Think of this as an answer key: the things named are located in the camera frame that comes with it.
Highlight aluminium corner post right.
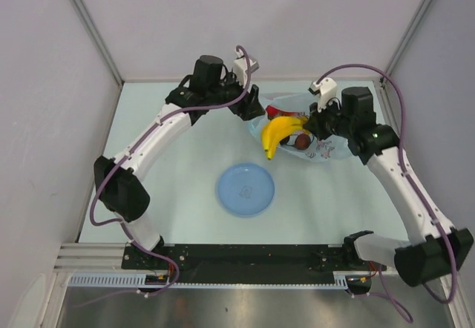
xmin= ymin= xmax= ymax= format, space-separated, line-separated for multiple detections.
xmin=385 ymin=0 xmax=435 ymax=75

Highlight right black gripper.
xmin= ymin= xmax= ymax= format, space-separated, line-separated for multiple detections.
xmin=304 ymin=96 xmax=353 ymax=142

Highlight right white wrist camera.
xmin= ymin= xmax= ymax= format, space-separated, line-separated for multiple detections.
xmin=308 ymin=77 xmax=338 ymax=112

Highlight red fake fruit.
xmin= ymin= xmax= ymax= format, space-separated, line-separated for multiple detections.
xmin=266 ymin=105 xmax=298 ymax=120

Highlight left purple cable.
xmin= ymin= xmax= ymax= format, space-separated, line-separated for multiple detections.
xmin=72 ymin=45 xmax=257 ymax=306

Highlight white slotted cable duct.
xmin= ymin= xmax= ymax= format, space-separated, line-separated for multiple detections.
xmin=68 ymin=273 xmax=348 ymax=290

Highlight aluminium rail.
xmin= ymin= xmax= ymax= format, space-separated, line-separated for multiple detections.
xmin=373 ymin=79 xmax=433 ymax=246
xmin=51 ymin=242 xmax=454 ymax=274

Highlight light blue printed plastic bag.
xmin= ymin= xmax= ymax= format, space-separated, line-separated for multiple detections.
xmin=248 ymin=93 xmax=352 ymax=163

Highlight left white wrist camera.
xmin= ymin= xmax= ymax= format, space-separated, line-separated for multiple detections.
xmin=232 ymin=56 xmax=260 ymax=87

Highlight blue plastic plate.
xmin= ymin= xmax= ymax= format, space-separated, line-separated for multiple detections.
xmin=215 ymin=163 xmax=275 ymax=217

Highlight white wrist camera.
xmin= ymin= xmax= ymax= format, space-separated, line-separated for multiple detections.
xmin=308 ymin=77 xmax=338 ymax=112
xmin=232 ymin=56 xmax=260 ymax=87

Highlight aluminium front rail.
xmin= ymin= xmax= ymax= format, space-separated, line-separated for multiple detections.
xmin=51 ymin=242 xmax=454 ymax=274

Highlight brown round fake fruit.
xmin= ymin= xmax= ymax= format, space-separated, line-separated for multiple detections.
xmin=294 ymin=134 xmax=312 ymax=151

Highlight aluminium corner post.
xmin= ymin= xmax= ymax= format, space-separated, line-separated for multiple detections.
xmin=385 ymin=0 xmax=435 ymax=75
xmin=70 ymin=0 xmax=124 ymax=88

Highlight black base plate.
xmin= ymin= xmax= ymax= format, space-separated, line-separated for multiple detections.
xmin=121 ymin=244 xmax=377 ymax=295

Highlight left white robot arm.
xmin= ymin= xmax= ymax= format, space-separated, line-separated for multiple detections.
xmin=90 ymin=47 xmax=264 ymax=269

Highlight aluminium corner post left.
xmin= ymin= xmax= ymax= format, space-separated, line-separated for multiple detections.
xmin=70 ymin=0 xmax=124 ymax=88

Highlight aluminium right side rail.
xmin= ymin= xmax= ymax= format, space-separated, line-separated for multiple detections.
xmin=373 ymin=79 xmax=433 ymax=246

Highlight yellow fake banana bunch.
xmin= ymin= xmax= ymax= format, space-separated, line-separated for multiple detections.
xmin=261 ymin=116 xmax=309 ymax=160

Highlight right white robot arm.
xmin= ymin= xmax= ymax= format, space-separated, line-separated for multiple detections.
xmin=304 ymin=83 xmax=474 ymax=287

